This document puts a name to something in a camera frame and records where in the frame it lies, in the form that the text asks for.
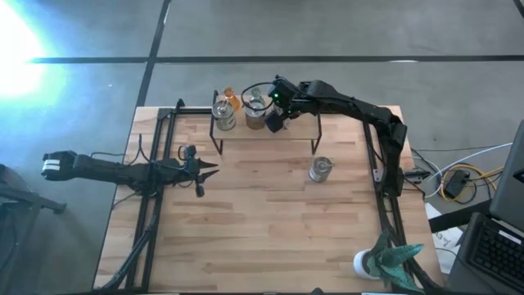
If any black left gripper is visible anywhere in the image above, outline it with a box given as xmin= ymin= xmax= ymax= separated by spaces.
xmin=179 ymin=145 xmax=221 ymax=198

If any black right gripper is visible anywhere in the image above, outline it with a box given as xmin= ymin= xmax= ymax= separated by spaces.
xmin=264 ymin=77 xmax=302 ymax=134

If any clear glass candlestick holder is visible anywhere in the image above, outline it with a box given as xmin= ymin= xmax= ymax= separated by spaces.
xmin=248 ymin=86 xmax=265 ymax=106

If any dark striped candle tin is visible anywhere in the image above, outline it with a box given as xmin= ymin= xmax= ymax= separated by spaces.
xmin=244 ymin=101 xmax=268 ymax=131

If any amber glass candlestick holder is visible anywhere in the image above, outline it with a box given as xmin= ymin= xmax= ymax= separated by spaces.
xmin=223 ymin=86 xmax=242 ymax=111

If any silver candle tin flower label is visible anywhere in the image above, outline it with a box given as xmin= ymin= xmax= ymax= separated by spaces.
xmin=308 ymin=156 xmax=335 ymax=184

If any glass jar with orange lid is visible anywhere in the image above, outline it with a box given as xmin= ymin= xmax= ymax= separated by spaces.
xmin=211 ymin=100 xmax=237 ymax=132

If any green plant in white pot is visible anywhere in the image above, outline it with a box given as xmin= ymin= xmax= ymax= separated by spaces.
xmin=353 ymin=229 xmax=426 ymax=293

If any black power adapter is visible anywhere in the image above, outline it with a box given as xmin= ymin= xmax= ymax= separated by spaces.
xmin=445 ymin=170 xmax=472 ymax=198

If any white paper sheet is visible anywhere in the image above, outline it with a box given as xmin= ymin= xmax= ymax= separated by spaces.
xmin=424 ymin=202 xmax=464 ymax=275

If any grey laptop computer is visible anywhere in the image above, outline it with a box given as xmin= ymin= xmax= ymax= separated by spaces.
xmin=448 ymin=118 xmax=524 ymax=295

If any wooden shelf black metal frame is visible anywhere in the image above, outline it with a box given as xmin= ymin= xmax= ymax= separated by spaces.
xmin=209 ymin=89 xmax=323 ymax=156

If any black metal rig frame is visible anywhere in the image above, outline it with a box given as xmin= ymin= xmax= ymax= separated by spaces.
xmin=93 ymin=98 xmax=214 ymax=294
xmin=362 ymin=106 xmax=445 ymax=295

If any white cable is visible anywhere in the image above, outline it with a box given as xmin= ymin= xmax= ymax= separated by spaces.
xmin=423 ymin=142 xmax=513 ymax=196

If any yellow cable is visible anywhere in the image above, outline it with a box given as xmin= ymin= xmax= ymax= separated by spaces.
xmin=440 ymin=163 xmax=505 ymax=202

